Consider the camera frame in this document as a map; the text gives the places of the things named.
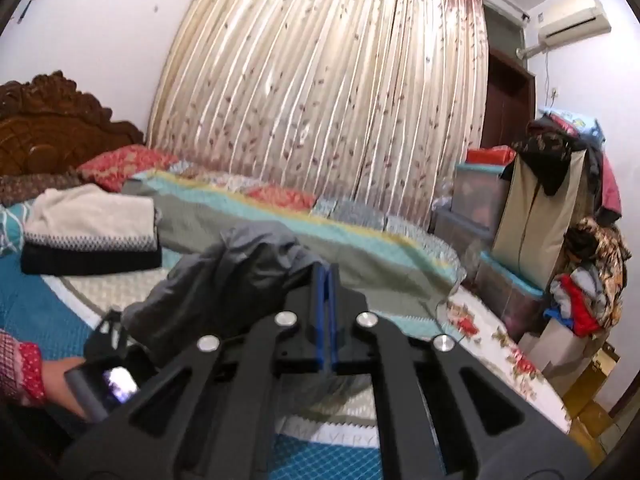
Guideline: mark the person's left forearm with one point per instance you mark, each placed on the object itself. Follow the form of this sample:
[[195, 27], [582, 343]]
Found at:
[[30, 372]]

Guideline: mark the carved wooden headboard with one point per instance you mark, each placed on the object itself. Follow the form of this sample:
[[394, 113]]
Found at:
[[55, 125]]

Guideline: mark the striped patchwork quilt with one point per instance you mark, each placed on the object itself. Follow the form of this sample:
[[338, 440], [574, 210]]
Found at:
[[300, 225]]

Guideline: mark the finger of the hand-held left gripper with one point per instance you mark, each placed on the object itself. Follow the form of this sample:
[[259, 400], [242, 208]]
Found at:
[[107, 327]]

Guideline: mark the folded white and black sweater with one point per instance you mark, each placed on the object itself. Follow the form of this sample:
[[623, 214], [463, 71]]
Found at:
[[90, 230]]

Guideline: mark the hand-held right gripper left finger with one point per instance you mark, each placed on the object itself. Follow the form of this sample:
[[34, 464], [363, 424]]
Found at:
[[318, 310]]

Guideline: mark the grey padded jacket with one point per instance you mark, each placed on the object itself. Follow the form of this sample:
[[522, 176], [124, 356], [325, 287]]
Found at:
[[235, 280]]

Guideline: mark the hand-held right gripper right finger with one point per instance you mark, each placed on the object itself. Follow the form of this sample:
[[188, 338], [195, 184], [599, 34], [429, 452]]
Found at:
[[332, 310]]

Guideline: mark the teal checked bed blanket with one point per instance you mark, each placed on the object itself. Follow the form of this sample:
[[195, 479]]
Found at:
[[45, 310]]

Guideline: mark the beige fabric wardrobe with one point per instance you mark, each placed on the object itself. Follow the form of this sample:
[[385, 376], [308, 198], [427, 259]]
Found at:
[[542, 210]]

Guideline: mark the dark wooden door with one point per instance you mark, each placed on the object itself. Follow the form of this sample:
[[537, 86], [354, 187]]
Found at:
[[507, 105]]

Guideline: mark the red folded cloth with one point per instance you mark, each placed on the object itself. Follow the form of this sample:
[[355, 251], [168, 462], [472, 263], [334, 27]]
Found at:
[[490, 155]]

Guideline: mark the clear plastic storage box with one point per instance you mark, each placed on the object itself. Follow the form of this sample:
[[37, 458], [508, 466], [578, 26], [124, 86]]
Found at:
[[457, 235]]

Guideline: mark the white air conditioner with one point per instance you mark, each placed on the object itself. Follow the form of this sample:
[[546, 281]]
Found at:
[[572, 17]]

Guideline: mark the dark wall ornament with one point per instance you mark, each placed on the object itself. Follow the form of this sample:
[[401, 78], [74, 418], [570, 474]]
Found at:
[[31, 0]]

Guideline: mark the clear storage box teal lid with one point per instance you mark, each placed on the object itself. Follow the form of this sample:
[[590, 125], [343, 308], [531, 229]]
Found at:
[[477, 192]]

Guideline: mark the large storage box teal lid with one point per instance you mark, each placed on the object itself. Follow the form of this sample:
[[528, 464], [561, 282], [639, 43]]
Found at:
[[507, 290]]

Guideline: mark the dark patterned pillow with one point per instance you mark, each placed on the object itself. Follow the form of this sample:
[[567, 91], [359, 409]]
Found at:
[[35, 187]]

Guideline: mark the pile of colourful clothes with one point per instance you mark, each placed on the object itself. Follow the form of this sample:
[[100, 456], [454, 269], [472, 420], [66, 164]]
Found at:
[[592, 280]]

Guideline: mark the red patterned pillow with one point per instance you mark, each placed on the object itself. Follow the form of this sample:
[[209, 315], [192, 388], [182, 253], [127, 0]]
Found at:
[[127, 165]]

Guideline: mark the beige leaf print curtain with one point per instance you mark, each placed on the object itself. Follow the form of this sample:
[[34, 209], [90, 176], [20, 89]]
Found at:
[[325, 80]]

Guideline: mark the cardboard box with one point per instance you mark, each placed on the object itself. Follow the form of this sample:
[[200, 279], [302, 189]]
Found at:
[[592, 375]]

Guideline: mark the floral bed sheet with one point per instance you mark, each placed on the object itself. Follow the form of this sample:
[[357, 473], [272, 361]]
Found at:
[[500, 360]]

